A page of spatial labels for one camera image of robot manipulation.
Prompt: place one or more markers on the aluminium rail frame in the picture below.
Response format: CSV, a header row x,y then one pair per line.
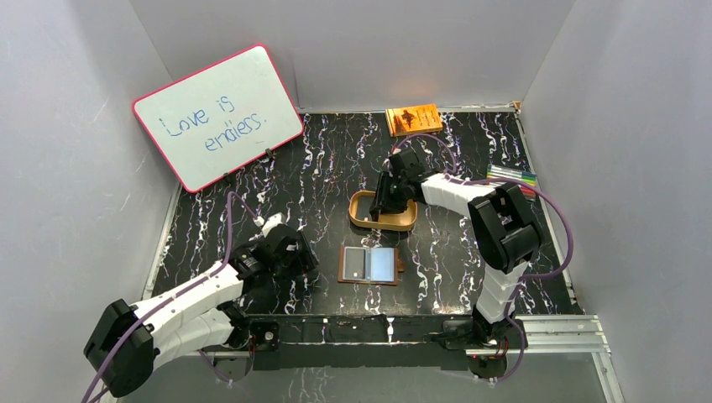
x,y
548,334

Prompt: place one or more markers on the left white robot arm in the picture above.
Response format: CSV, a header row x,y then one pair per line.
x,y
130,341

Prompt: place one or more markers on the orange book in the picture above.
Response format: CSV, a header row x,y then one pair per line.
x,y
403,121

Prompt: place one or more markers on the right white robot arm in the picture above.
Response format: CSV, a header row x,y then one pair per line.
x,y
506,233

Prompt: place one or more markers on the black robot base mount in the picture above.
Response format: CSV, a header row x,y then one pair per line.
x,y
271,342

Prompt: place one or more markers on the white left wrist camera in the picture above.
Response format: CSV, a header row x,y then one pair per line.
x,y
265,225

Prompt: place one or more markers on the pink framed whiteboard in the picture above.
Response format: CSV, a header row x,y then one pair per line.
x,y
220,118

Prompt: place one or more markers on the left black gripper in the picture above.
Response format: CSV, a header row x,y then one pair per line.
x,y
297,255

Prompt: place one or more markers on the gold oval tin tray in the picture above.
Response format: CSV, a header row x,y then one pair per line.
x,y
359,215

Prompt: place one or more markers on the colour marker pen set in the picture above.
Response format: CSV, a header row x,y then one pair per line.
x,y
496,171

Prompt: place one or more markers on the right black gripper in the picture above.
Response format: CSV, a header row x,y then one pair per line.
x,y
382,195

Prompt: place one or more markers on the brown leather card holder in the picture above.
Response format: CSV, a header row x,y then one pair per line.
x,y
371,266

